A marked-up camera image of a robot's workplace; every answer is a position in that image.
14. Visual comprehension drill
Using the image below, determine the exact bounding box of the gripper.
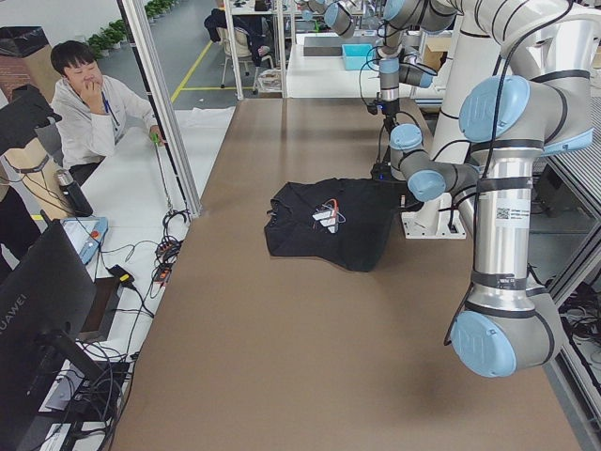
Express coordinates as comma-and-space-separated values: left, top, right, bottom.
383, 114, 398, 136

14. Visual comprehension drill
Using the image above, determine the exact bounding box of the black graphic t-shirt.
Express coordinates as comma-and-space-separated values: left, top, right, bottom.
264, 179, 403, 272

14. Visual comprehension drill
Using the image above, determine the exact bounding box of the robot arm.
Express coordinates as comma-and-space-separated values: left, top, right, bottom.
377, 0, 457, 132
390, 70, 593, 378

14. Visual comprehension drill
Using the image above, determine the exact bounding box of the blue plastic bin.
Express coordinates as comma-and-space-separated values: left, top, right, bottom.
342, 43, 378, 71

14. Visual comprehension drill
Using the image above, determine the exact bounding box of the cardboard box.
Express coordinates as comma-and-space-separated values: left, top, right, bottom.
423, 36, 452, 71

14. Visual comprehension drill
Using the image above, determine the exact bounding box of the reacher grabber stick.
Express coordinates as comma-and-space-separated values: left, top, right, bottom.
150, 132, 174, 213

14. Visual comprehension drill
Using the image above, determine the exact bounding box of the orange USB hub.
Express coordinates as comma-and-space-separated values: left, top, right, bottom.
152, 236, 183, 287

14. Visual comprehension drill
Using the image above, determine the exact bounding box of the seated man in hoodie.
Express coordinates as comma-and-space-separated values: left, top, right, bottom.
51, 40, 165, 184

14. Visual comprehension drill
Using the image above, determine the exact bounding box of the black power adapter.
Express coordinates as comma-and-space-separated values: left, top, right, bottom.
107, 264, 135, 289

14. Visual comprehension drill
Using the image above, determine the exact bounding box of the blue teach pendant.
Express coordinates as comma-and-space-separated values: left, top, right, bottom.
60, 216, 108, 264

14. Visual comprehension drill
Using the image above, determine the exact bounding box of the black water bottle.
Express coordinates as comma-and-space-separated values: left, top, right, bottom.
55, 168, 93, 217

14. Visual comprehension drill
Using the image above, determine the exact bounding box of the black Huawei monitor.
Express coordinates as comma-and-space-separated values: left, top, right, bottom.
1, 220, 111, 450

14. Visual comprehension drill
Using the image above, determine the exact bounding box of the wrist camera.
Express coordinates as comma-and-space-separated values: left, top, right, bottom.
366, 100, 384, 116
370, 163, 395, 182

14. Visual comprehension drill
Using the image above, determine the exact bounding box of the aluminium frame post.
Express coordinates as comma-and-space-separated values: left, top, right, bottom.
116, 0, 202, 218

